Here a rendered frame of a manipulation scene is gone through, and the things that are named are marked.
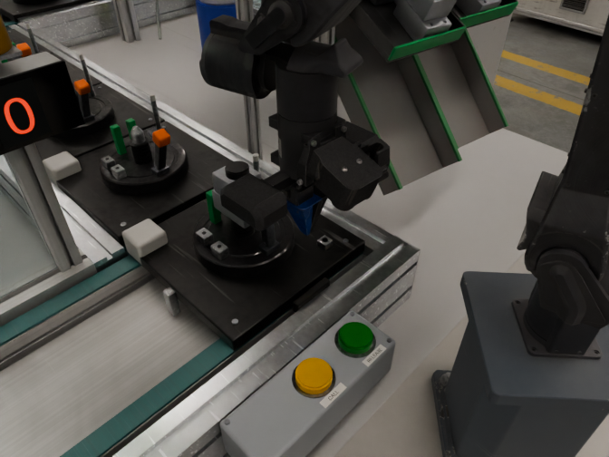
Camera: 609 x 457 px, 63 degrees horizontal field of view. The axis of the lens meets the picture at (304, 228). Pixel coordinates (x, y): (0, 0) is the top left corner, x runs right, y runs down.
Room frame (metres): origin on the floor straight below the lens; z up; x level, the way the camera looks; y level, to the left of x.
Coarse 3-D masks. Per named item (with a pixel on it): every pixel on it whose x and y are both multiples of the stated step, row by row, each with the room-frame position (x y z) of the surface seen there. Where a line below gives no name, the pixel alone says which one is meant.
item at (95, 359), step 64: (128, 256) 0.51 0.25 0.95; (0, 320) 0.39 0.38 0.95; (64, 320) 0.41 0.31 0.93; (128, 320) 0.42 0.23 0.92; (192, 320) 0.42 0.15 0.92; (0, 384) 0.32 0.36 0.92; (64, 384) 0.32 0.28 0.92; (128, 384) 0.32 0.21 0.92; (192, 384) 0.30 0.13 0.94; (0, 448) 0.25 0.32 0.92; (64, 448) 0.25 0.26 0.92
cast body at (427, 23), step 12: (396, 0) 0.72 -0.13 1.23; (408, 0) 0.67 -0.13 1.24; (420, 0) 0.65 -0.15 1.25; (432, 0) 0.64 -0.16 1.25; (444, 0) 0.65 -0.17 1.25; (456, 0) 0.66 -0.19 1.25; (396, 12) 0.69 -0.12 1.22; (408, 12) 0.67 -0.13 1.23; (420, 12) 0.65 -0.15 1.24; (432, 12) 0.64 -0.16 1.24; (444, 12) 0.66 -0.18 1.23; (408, 24) 0.67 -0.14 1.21; (420, 24) 0.65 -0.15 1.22; (432, 24) 0.65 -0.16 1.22; (444, 24) 0.65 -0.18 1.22; (420, 36) 0.64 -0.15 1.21
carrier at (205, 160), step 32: (128, 128) 0.73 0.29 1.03; (160, 128) 0.75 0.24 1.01; (64, 160) 0.69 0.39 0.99; (96, 160) 0.72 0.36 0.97; (128, 160) 0.69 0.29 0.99; (192, 160) 0.72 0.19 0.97; (224, 160) 0.72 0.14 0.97; (64, 192) 0.64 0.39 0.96; (96, 192) 0.63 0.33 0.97; (128, 192) 0.62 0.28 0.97; (160, 192) 0.63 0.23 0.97; (192, 192) 0.63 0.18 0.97; (128, 224) 0.55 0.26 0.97
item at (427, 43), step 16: (368, 0) 0.71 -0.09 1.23; (352, 16) 0.67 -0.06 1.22; (368, 16) 0.65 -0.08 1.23; (384, 16) 0.69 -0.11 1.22; (448, 16) 0.70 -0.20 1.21; (368, 32) 0.64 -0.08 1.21; (384, 32) 0.66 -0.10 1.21; (400, 32) 0.67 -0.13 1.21; (448, 32) 0.66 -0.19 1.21; (384, 48) 0.62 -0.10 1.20; (400, 48) 0.61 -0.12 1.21; (416, 48) 0.63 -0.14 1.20; (432, 48) 0.66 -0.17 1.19
